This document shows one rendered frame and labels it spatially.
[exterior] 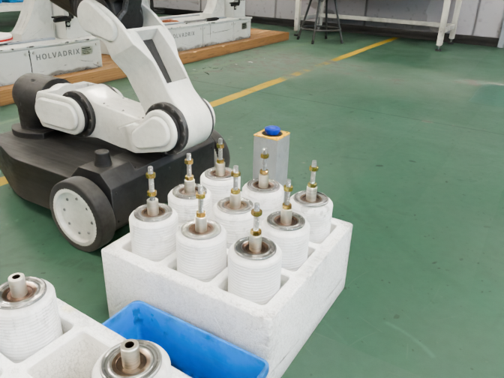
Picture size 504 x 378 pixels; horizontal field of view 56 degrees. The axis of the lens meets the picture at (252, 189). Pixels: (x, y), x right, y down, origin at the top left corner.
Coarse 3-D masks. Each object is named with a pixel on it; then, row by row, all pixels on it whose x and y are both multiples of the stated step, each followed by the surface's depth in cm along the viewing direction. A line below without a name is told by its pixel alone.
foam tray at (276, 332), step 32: (128, 256) 93; (320, 256) 95; (128, 288) 95; (160, 288) 89; (192, 288) 85; (224, 288) 89; (288, 288) 85; (320, 288) 98; (192, 320) 88; (224, 320) 83; (256, 320) 79; (288, 320) 85; (320, 320) 104; (256, 352) 82; (288, 352) 90
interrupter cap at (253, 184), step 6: (252, 180) 110; (258, 180) 110; (270, 180) 110; (252, 186) 107; (258, 186) 108; (270, 186) 108; (276, 186) 107; (258, 192) 104; (264, 192) 104; (270, 192) 105
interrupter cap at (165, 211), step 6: (162, 204) 97; (138, 210) 95; (144, 210) 95; (162, 210) 96; (168, 210) 95; (138, 216) 93; (144, 216) 93; (150, 216) 93; (156, 216) 94; (162, 216) 93; (168, 216) 93; (150, 222) 91
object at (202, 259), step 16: (176, 240) 88; (192, 240) 86; (208, 240) 86; (224, 240) 89; (176, 256) 91; (192, 256) 86; (208, 256) 87; (224, 256) 90; (192, 272) 88; (208, 272) 88
